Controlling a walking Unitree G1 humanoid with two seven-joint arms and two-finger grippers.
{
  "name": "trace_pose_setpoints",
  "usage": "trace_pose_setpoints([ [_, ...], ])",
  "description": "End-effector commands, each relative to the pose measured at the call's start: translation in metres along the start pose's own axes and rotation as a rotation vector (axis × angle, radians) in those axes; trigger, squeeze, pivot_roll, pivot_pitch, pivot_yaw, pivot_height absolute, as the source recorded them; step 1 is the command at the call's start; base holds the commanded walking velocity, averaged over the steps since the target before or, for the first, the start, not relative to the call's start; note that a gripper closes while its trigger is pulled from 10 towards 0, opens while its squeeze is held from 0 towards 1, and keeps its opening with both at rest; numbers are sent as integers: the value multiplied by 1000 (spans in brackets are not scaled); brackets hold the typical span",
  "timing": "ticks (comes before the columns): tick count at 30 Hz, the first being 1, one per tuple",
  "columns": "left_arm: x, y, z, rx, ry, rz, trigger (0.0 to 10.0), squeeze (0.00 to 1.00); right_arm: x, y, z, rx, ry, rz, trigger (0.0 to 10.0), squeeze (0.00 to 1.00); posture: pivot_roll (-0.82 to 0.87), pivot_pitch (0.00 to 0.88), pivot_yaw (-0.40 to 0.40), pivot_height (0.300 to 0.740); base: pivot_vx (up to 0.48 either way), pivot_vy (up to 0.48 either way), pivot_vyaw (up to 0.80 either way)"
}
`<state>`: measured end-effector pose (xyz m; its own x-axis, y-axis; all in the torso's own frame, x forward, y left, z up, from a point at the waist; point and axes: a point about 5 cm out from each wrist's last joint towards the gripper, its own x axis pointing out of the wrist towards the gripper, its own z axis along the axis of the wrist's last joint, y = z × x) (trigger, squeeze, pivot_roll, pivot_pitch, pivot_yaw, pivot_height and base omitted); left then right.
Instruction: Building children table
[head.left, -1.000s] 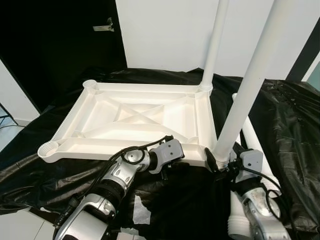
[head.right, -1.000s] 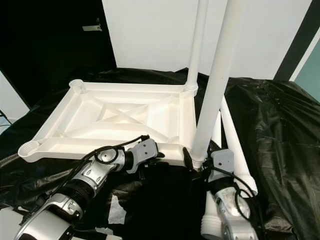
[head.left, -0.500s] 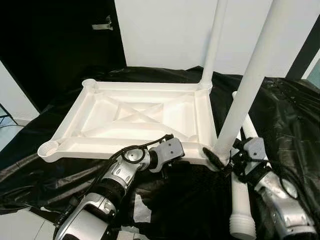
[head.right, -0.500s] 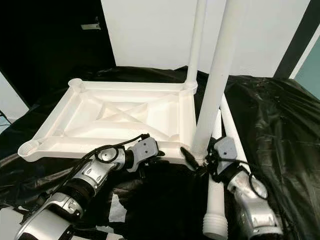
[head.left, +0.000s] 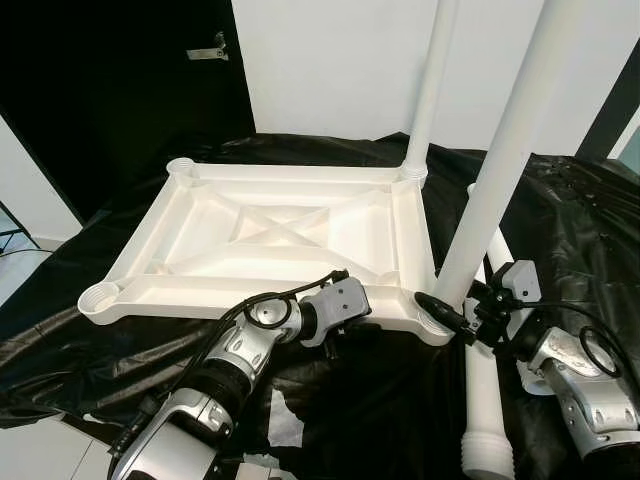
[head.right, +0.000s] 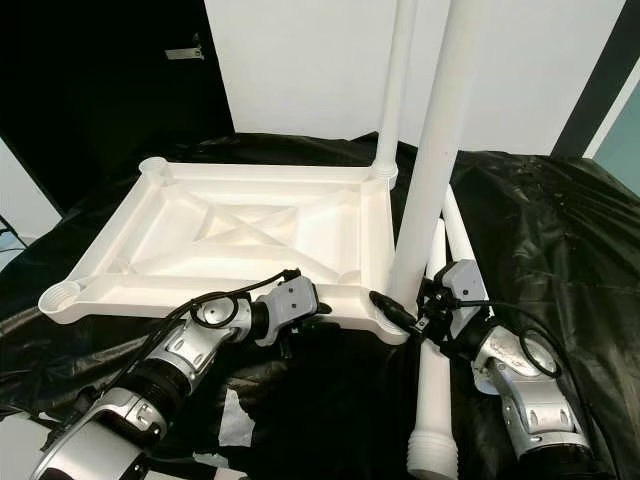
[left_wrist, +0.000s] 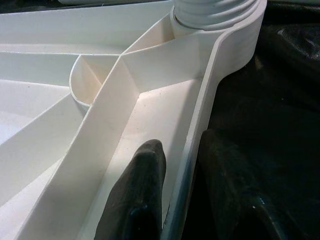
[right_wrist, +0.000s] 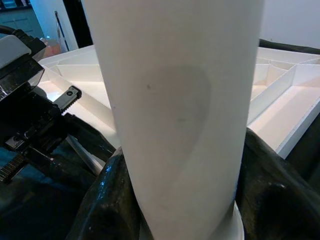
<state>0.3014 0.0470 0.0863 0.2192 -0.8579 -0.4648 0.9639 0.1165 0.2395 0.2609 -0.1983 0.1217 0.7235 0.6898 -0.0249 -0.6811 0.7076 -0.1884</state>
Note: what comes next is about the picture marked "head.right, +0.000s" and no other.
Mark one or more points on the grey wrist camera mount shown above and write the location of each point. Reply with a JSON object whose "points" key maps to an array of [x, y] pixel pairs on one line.
{"points": [[468, 285], [290, 303]]}

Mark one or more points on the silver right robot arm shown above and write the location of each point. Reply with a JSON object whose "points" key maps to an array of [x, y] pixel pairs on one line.
{"points": [[530, 390]]}

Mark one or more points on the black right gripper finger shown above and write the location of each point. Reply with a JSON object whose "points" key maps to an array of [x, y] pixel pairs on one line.
{"points": [[397, 313]]}

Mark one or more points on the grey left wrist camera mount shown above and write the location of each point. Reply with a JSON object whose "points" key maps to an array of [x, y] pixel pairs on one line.
{"points": [[290, 303]]}

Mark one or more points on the black wall strip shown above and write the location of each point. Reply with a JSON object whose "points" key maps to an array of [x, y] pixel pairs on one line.
{"points": [[595, 90]]}

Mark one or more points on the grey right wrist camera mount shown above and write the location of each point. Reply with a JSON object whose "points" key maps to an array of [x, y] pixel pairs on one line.
{"points": [[468, 285]]}

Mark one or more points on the black door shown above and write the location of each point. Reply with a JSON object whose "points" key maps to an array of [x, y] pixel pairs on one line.
{"points": [[80, 100]]}

